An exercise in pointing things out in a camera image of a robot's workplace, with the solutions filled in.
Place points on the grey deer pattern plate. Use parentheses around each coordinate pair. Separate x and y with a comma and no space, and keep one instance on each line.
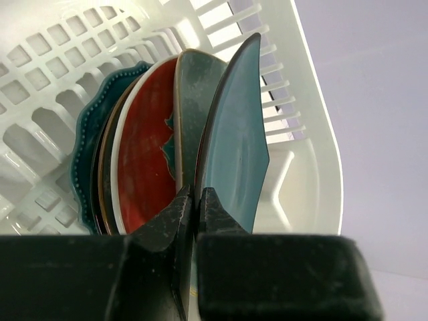
(100,175)

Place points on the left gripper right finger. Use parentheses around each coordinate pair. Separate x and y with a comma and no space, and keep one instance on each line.
(243,276)

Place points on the white plastic dish bin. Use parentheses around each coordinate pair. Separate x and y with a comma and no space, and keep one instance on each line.
(56,54)

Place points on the light green rectangular plate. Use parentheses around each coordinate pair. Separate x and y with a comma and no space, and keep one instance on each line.
(197,76)

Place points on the red and teal floral plate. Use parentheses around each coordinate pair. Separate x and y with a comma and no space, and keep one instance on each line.
(142,168)

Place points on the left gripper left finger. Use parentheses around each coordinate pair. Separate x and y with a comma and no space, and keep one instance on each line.
(140,276)

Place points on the teal scalloped round plate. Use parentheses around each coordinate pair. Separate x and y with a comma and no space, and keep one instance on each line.
(88,132)

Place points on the dark teal angular plate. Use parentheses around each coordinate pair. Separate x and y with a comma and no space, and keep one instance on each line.
(233,154)

